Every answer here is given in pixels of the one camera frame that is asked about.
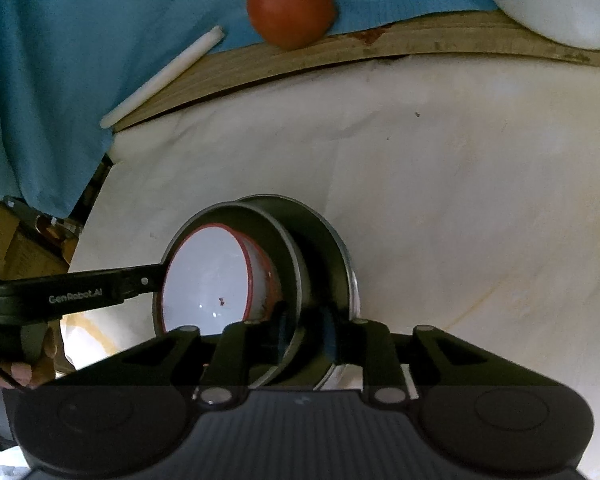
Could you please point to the wooden board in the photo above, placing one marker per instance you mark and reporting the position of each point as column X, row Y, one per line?
column 330, row 60

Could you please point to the white rolled paper stick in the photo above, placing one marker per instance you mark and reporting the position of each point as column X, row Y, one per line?
column 165, row 75

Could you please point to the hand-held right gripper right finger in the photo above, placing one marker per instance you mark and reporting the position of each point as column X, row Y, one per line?
column 331, row 340

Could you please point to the plain blue cloth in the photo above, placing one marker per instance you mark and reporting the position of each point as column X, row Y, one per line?
column 80, row 35

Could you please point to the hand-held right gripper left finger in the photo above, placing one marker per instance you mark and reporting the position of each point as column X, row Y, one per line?
column 281, row 335

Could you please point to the brown cardboard box black print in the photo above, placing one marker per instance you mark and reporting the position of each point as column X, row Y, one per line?
column 25, row 255

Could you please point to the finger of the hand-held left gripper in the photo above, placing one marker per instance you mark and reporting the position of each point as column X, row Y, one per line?
column 140, row 282

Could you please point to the medium steel plate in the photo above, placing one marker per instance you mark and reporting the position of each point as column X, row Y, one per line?
column 320, row 260

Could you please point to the small deep steel plate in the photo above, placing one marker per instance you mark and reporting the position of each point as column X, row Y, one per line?
column 354, row 285

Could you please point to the person's left hand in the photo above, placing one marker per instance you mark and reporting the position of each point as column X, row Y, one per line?
column 30, row 372

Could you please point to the steel bowl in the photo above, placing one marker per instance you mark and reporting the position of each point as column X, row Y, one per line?
column 260, row 217

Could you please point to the white paper table cover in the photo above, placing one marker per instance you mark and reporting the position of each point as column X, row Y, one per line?
column 455, row 210

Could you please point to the orange-red ball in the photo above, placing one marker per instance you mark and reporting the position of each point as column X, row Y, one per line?
column 291, row 7

